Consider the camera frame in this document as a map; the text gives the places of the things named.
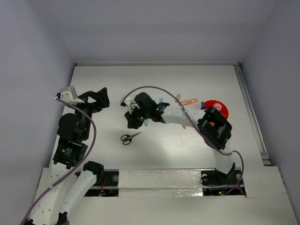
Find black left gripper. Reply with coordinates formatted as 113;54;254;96
71;87;109;139

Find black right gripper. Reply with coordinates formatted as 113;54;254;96
125;105;150;129

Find black scissors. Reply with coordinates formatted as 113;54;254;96
120;132;141;145

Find blue white glue bottle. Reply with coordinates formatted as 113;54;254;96
201;101;206;110

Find pink round eraser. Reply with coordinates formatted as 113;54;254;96
213;103;222;112

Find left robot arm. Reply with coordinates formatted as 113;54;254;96
21;86;110;225

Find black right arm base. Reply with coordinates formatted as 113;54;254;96
199;164;241;187

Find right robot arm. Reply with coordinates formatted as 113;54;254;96
120;92;234;184

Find green translucent pen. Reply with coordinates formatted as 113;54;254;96
144;120;149;127

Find blue translucent pen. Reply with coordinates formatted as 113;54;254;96
158;98;170;106

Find orange translucent pen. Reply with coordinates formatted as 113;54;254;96
178;98;198;106

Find orange round divided container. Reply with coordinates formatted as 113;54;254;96
204;99;229;120

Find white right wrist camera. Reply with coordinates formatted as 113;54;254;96
120;96;138;111

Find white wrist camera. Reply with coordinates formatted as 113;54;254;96
120;96;138;111
55;86;85;105

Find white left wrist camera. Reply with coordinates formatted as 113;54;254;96
55;86;85;105

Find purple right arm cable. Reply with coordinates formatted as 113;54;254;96
121;86;245;195

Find aluminium table edge rail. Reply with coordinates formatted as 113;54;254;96
233;63;272;166

